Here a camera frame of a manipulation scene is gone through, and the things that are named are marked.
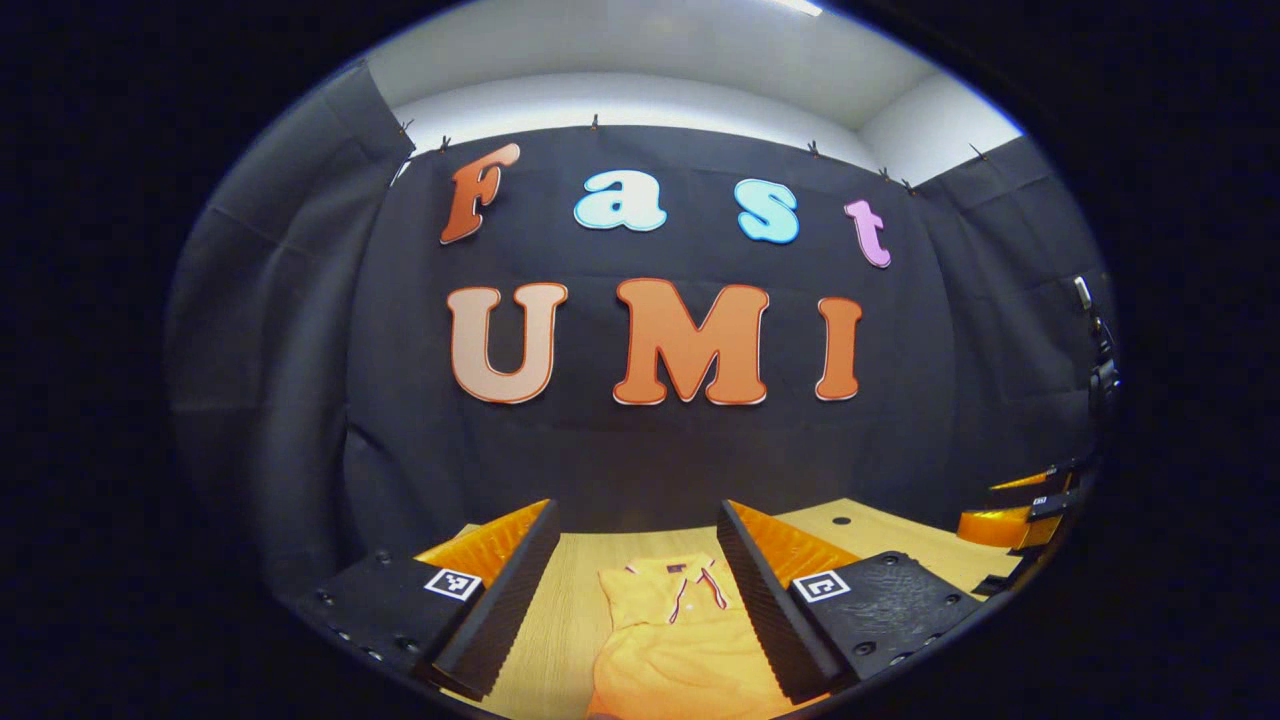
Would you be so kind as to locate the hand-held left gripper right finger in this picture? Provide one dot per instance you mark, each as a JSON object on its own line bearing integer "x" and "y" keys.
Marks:
{"x": 760, "y": 600}

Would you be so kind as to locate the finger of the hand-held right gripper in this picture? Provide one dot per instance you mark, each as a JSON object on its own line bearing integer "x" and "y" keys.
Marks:
{"x": 1035, "y": 485}
{"x": 1000, "y": 527}

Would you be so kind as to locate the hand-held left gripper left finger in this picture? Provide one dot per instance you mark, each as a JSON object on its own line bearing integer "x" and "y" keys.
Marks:
{"x": 505, "y": 610}

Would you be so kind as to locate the black backdrop cloth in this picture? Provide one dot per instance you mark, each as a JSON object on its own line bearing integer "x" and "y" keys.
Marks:
{"x": 650, "y": 460}

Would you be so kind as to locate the ceiling light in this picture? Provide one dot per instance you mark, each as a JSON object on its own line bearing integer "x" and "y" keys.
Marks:
{"x": 797, "y": 6}

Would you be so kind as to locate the orange T-shirt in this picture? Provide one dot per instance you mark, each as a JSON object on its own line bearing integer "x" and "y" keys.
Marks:
{"x": 670, "y": 650}

